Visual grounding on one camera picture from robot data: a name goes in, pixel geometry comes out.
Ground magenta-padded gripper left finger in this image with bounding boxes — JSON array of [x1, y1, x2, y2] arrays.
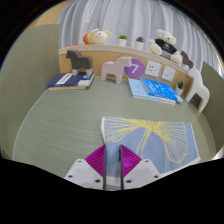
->
[[64, 144, 107, 191]]

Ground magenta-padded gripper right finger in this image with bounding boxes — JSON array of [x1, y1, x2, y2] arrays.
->
[[119, 144, 162, 191]]

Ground light blue book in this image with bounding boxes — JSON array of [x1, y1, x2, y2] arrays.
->
[[127, 78, 177, 106]]

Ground bright blue book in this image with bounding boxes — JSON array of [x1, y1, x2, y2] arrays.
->
[[140, 77, 184, 103]]

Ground small potted plant white pot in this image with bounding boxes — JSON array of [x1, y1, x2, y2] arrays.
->
[[134, 36, 146, 51], [175, 80, 186, 97], [117, 34, 128, 47]]

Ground dark blue book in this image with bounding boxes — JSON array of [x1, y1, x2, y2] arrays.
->
[[46, 71, 96, 91]]

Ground purple round number sign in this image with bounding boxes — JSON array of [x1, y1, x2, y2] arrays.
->
[[124, 58, 146, 80]]

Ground large white wooden horse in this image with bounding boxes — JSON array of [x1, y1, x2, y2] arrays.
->
[[185, 66, 211, 114]]

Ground green divider panel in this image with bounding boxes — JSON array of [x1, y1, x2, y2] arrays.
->
[[199, 60, 224, 154], [0, 23, 61, 158]]

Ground pink wooden horse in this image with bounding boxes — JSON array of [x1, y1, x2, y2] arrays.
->
[[100, 56, 133, 85]]

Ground dark grey wooden horse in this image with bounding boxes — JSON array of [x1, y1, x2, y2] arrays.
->
[[65, 49, 94, 77]]

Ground wooden ledge shelf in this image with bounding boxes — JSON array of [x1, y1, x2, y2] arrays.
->
[[58, 44, 194, 96]]

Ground small black wooden horse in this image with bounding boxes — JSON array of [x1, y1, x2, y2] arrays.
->
[[180, 50, 195, 70]]

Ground white teddy bear black shirt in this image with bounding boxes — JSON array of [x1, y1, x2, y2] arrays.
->
[[148, 28, 184, 65]]

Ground orange and white plush toy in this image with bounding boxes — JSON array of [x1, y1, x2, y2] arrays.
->
[[82, 28, 113, 46]]

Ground white pleated curtain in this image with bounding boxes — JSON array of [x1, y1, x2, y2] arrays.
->
[[56, 0, 224, 73]]

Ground white wall socket plate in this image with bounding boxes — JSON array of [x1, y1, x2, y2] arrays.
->
[[161, 65, 177, 83], [145, 60, 162, 78]]

